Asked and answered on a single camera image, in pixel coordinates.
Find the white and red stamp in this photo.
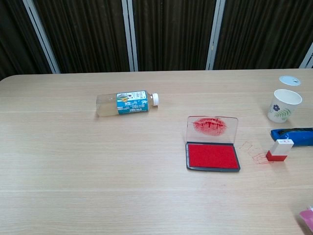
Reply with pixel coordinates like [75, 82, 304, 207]
[266, 139, 294, 163]

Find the white floral paper cup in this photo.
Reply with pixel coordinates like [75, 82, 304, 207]
[267, 89, 303, 123]

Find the white plastic cup lid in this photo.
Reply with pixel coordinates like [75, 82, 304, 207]
[279, 75, 302, 86]

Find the clear plastic drink bottle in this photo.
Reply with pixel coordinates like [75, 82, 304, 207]
[95, 90, 160, 118]

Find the red snack packet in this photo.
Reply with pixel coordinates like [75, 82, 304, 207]
[185, 116, 241, 173]

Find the black pleated curtain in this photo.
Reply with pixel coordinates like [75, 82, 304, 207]
[0, 0, 313, 80]

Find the blue wrapped package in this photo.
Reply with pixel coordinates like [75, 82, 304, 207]
[270, 127, 313, 147]

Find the pink and white box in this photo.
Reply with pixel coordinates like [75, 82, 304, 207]
[298, 205, 313, 235]

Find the grey partition frame post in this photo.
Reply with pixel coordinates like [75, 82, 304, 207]
[121, 0, 139, 72]
[22, 0, 61, 74]
[205, 0, 225, 71]
[299, 41, 313, 69]

